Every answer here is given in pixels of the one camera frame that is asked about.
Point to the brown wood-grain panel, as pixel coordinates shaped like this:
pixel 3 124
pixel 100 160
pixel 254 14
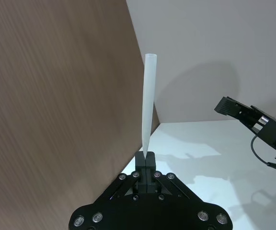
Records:
pixel 56 107

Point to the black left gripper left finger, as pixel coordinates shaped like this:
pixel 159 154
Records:
pixel 141 167

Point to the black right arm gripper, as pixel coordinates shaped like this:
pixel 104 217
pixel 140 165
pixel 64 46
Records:
pixel 274 134

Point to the white translucent tapered plastic tube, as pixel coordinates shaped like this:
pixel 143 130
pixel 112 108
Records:
pixel 148 100

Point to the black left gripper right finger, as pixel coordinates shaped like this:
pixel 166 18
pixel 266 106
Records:
pixel 151 167

